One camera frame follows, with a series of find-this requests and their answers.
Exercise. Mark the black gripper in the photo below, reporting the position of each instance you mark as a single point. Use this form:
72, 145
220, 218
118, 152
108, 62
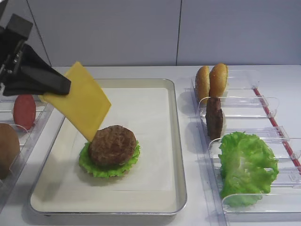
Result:
35, 76

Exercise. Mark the yellow cheese slice front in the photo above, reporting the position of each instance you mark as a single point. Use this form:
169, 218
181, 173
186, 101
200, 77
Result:
85, 106

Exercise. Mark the red tomato slice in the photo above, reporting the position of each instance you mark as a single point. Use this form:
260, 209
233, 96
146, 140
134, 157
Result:
24, 111

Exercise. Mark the cooked meat patty on tray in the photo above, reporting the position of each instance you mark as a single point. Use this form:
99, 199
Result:
112, 146

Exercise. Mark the green lettuce leaf on tray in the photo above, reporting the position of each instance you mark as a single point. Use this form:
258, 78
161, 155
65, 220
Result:
106, 172

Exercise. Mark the upright meat patty in rack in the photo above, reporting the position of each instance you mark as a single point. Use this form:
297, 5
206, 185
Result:
214, 118

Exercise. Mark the large green lettuce leaf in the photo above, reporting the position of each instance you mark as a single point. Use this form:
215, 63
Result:
248, 168

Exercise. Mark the clear acrylic rack left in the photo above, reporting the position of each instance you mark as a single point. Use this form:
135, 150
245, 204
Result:
34, 146

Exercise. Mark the clear acrylic rack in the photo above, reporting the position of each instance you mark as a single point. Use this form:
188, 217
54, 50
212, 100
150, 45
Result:
34, 146
246, 110

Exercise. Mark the brown bun half left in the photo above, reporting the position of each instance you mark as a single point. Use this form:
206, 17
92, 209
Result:
9, 148

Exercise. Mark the white parchment paper sheet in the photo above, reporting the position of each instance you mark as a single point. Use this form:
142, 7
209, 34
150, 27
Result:
146, 112

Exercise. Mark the cream metal baking tray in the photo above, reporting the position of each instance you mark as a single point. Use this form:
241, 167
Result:
51, 196

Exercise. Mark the bun half far left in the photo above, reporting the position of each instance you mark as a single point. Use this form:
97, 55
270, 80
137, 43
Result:
202, 83

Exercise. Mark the clear acrylic rack right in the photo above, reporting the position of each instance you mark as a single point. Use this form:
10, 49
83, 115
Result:
246, 110

